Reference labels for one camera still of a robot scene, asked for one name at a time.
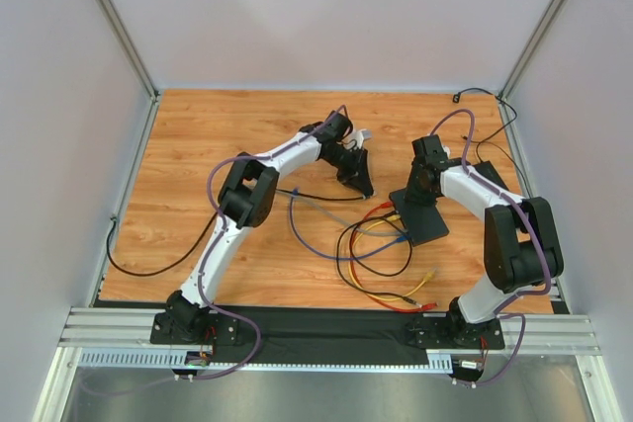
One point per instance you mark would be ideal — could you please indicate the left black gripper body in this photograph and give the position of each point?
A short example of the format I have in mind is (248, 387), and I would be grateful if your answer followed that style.
(354, 165)

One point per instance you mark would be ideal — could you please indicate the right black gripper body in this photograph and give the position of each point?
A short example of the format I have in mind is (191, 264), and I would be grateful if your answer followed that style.
(412, 195)

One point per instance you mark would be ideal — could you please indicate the black network switch box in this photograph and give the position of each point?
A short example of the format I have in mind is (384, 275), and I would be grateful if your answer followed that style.
(422, 223)

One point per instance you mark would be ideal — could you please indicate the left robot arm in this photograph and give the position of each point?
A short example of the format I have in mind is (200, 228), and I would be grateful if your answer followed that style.
(242, 191)

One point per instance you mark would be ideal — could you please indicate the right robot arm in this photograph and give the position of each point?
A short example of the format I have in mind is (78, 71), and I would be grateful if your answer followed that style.
(522, 252)

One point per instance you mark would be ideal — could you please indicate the black power adapter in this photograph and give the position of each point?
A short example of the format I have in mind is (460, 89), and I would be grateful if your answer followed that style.
(486, 175)

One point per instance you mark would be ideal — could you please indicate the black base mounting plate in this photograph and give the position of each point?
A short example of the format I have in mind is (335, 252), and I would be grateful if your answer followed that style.
(237, 324)

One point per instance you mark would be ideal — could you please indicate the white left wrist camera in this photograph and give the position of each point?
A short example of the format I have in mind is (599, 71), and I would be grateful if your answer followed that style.
(356, 138)

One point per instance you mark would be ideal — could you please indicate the aluminium front rail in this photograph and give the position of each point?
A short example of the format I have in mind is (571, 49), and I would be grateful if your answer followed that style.
(545, 334)

